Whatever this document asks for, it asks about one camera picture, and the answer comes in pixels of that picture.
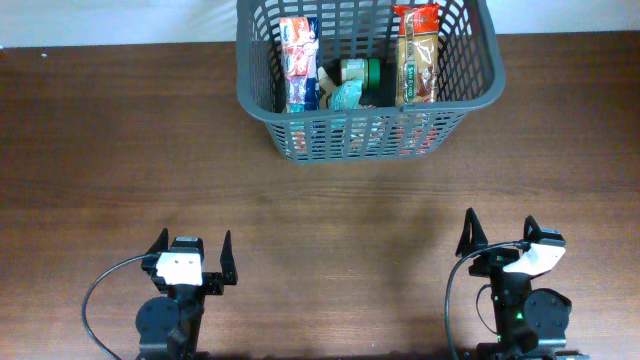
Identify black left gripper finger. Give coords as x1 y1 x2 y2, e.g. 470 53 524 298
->
220 230 238 285
146 228 169 256

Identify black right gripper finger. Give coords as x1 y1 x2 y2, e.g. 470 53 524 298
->
455 208 488 258
523 215 541 243

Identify grey plastic basket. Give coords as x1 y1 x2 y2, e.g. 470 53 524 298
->
236 0 506 164

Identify teal wet wipes packet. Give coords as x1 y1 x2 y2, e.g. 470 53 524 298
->
328 79 363 111

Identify green lidded spice jar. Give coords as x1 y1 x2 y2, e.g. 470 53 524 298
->
340 58 381 91

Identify beige snack bag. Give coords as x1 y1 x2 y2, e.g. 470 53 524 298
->
317 67 338 110

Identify red spaghetti pasta package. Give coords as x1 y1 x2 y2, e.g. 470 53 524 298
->
393 4 440 107

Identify Kleenex tissue multipack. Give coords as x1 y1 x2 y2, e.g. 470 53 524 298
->
279 17 320 113

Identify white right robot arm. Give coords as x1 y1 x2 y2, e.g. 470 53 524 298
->
445 208 572 359

